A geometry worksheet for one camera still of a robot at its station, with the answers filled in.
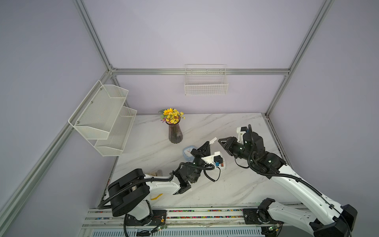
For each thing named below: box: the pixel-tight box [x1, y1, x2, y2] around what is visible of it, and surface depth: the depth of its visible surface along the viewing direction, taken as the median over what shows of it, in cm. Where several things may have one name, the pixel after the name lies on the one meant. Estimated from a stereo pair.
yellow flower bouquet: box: [158, 107, 186, 124], surface depth 88 cm
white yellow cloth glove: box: [144, 173, 169, 207], surface depth 80 cm
